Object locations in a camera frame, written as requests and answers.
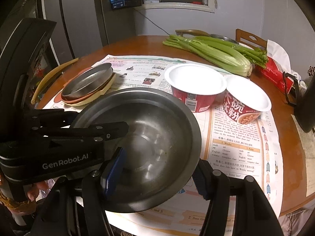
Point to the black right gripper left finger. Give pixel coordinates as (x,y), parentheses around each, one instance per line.
(112,172)

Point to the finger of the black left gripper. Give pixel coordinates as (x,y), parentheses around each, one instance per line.
(100,132)

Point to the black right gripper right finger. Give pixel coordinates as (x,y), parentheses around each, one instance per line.
(204,180)

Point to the yellow leaf-shaped plate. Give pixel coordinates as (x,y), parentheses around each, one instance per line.
(92,97)

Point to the stainless steel bowl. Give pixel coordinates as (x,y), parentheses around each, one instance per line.
(163,145)

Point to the round metal pan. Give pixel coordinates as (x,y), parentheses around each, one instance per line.
(88,81)

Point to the left hand red nails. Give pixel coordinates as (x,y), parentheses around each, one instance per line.
(25,207)

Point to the orange plastic plate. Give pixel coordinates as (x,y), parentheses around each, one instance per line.
(71,95)

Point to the curved wooden chair left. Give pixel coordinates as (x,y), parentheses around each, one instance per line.
(49,78)

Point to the curved wooden chair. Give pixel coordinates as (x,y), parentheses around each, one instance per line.
(49,78)
(192,32)

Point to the white-lidded red noodle cup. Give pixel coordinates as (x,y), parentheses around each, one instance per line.
(195,85)

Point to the green celery bunch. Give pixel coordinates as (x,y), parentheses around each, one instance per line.
(234,58)

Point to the red tissue box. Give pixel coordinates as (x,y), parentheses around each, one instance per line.
(275,76)

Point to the grey refrigerator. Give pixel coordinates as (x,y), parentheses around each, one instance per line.
(84,26)

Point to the curved wooden chair far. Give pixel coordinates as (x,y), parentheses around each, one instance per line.
(192,32)

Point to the blue box on shelf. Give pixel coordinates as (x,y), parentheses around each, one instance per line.
(117,4)

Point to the metal dish behind celery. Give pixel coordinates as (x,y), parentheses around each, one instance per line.
(224,38)

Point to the wooden chair with cutout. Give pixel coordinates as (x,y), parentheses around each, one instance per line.
(250,39)

